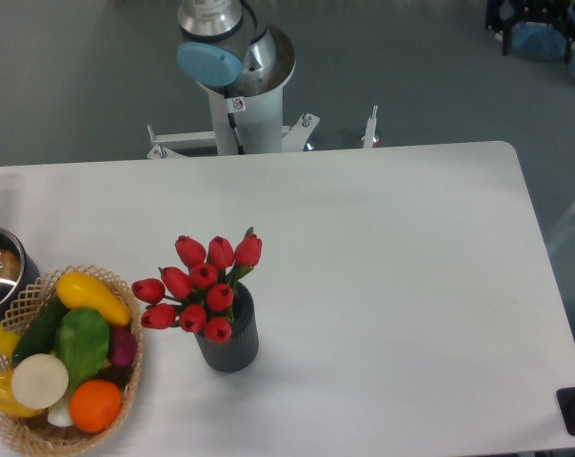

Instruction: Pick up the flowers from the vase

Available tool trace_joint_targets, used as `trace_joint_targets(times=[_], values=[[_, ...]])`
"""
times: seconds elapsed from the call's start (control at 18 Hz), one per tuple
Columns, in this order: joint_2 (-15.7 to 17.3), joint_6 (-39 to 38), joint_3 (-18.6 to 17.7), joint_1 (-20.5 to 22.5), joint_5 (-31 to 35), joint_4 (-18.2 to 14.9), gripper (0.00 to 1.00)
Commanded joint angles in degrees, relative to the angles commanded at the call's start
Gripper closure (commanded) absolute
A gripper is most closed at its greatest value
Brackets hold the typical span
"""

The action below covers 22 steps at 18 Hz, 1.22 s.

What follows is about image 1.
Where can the woven wicker basket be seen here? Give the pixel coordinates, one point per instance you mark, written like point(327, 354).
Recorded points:
point(35, 436)

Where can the white onion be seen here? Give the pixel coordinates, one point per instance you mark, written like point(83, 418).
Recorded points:
point(40, 381)

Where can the green leafy lettuce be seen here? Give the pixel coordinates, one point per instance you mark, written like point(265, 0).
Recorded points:
point(81, 344)

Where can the red tulip bouquet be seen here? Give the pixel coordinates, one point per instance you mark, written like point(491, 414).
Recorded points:
point(201, 296)

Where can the dark grey ribbed vase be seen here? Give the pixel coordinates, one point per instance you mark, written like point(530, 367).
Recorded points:
point(241, 348)

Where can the orange fruit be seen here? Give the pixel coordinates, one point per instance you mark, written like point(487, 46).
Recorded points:
point(95, 405)

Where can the yellow squash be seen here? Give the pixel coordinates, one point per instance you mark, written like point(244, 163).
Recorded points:
point(79, 290)

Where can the green cucumber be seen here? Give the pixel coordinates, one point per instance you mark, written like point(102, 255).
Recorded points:
point(40, 334)

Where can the purple red onion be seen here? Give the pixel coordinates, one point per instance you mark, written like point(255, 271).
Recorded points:
point(122, 347)

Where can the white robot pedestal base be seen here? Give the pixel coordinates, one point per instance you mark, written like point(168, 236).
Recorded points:
point(241, 125)

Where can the yellow banana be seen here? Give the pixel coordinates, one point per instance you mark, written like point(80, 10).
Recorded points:
point(8, 342)

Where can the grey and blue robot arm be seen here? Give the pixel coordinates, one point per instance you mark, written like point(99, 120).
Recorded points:
point(229, 47)

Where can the yellow bell pepper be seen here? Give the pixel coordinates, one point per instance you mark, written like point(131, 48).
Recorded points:
point(8, 403)

